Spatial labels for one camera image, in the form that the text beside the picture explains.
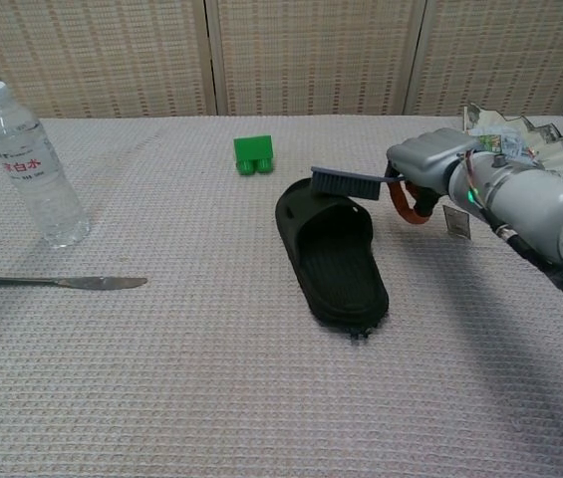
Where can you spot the green plastic block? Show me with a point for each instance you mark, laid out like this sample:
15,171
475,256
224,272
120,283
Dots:
253,149

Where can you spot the woven bamboo folding screen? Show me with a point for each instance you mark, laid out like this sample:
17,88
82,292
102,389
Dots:
311,55

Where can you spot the small white barcode tag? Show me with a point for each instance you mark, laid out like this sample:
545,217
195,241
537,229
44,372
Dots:
457,223

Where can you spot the painted paper folding fan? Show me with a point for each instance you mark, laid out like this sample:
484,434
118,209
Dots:
555,144

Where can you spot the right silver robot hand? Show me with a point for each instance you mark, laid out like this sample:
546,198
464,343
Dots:
430,154

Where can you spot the steel table knife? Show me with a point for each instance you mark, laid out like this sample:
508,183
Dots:
62,283

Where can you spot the grey tool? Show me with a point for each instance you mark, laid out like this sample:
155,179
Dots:
343,184

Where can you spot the beige woven tablecloth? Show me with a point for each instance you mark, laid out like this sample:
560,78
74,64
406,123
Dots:
186,388

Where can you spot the clear plastic water bottle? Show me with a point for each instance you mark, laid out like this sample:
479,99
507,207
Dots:
32,169

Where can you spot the black rubber slipper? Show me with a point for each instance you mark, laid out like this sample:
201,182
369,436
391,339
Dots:
331,264

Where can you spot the crumpled plastic snack bag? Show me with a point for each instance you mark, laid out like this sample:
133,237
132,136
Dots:
502,142

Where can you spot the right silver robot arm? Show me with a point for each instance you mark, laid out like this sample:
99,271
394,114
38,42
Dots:
525,204

